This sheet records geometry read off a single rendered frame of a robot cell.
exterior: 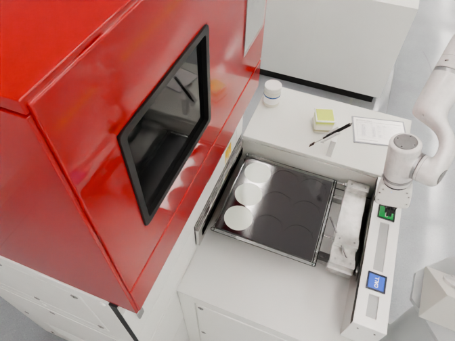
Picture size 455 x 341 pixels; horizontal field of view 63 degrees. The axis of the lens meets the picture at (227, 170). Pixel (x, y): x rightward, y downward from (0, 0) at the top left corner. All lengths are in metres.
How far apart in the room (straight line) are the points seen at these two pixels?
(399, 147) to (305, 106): 0.63
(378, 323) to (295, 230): 0.38
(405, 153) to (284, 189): 0.49
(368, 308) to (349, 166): 0.52
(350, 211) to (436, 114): 0.49
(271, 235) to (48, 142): 0.99
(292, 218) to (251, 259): 0.20
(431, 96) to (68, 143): 0.96
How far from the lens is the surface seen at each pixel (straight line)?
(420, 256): 2.54
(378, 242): 1.32
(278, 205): 1.37
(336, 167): 1.47
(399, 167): 1.14
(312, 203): 1.40
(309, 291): 1.33
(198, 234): 1.26
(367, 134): 1.59
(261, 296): 1.30
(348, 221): 1.42
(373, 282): 1.24
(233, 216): 1.33
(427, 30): 4.44
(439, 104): 1.16
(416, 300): 1.44
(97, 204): 0.52
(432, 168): 1.12
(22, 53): 0.43
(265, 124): 1.53
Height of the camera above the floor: 2.04
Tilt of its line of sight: 52 degrees down
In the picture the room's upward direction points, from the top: 2 degrees clockwise
